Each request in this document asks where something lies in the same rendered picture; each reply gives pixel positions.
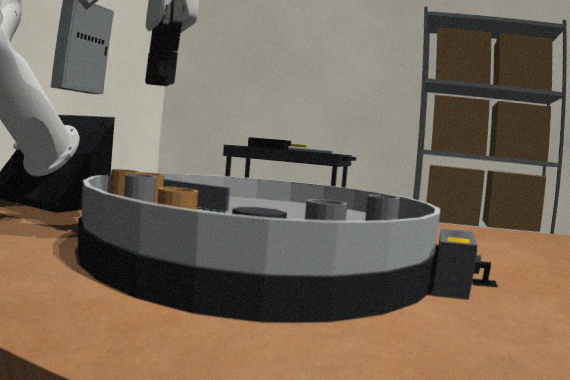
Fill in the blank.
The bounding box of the bronze bushing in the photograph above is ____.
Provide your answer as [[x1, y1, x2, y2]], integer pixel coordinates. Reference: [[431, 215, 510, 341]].
[[110, 169, 139, 197], [157, 187, 198, 210], [134, 172, 164, 204]]

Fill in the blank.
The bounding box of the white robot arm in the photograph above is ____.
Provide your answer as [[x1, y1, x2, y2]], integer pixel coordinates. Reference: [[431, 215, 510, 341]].
[[0, 0, 79, 176]]

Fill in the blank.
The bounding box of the grey cylinder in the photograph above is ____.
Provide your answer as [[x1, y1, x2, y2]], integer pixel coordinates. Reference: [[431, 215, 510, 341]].
[[305, 199, 347, 221], [365, 194, 400, 221], [124, 174, 156, 203]]

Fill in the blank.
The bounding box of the grey round turntable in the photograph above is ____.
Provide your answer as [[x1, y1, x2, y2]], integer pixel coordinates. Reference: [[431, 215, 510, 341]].
[[78, 173, 498, 323]]

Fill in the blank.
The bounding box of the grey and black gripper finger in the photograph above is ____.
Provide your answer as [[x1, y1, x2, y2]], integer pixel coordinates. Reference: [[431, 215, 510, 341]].
[[149, 0, 184, 85], [145, 26, 169, 86]]

